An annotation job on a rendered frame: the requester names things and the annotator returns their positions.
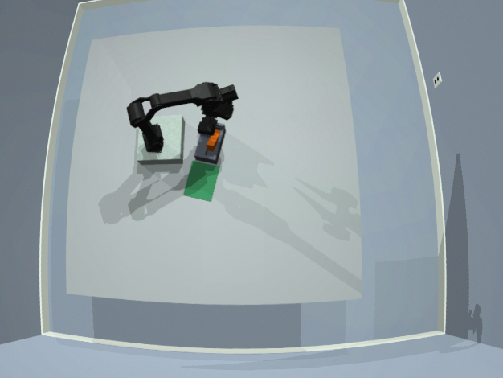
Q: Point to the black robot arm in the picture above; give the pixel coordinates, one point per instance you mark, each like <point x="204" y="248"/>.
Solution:
<point x="208" y="95"/>

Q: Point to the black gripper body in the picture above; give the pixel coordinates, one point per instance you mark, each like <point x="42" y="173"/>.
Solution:
<point x="207" y="126"/>

